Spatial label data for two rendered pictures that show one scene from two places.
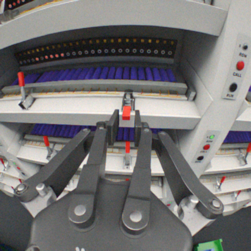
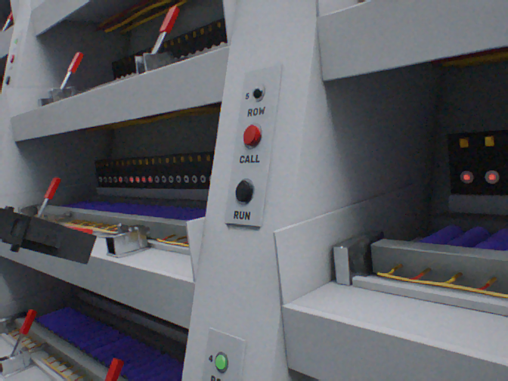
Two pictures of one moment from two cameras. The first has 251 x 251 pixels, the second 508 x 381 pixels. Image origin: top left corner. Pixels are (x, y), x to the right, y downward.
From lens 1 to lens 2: 46 cm
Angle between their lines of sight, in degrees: 57
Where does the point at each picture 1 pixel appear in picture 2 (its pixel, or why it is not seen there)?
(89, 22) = (113, 115)
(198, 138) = (195, 358)
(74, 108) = not seen: hidden behind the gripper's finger
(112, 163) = not seen: outside the picture
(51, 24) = (87, 114)
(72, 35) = (181, 148)
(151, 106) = (151, 257)
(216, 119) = (226, 293)
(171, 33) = not seen: hidden behind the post
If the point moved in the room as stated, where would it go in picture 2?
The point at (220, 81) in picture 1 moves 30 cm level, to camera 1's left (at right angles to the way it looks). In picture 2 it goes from (221, 183) to (56, 180)
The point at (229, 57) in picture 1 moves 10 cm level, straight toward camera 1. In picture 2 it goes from (232, 128) to (107, 109)
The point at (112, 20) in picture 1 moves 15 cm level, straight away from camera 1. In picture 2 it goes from (128, 112) to (214, 144)
